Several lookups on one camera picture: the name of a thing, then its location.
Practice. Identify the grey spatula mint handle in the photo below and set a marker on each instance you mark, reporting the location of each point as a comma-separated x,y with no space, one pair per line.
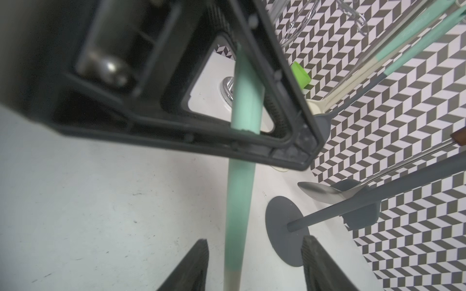
454,18
363,217

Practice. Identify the cream spatula mint handle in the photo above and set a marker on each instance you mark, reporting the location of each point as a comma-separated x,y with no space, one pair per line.
248,96

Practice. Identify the green plastic goblet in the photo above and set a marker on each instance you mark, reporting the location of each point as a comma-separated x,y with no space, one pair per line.
301,76

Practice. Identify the cream utensil rack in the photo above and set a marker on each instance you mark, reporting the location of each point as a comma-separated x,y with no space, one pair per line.
280,169

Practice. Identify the cream wide turner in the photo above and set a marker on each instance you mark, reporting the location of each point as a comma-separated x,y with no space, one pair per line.
408,26

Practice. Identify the steel turner brown handle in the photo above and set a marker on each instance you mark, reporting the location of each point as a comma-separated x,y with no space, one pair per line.
331,195

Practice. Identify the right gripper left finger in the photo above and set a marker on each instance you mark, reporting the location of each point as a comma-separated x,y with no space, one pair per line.
191,272

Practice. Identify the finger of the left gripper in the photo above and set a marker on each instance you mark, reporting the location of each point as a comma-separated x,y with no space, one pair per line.
123,71

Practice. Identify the dark grey utensil rack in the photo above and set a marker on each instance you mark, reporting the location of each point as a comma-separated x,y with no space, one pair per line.
286,226

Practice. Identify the chrome wire mug tree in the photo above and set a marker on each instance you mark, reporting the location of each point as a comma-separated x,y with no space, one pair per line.
294,29

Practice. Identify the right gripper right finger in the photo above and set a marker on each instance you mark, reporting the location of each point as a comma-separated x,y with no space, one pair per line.
320,270

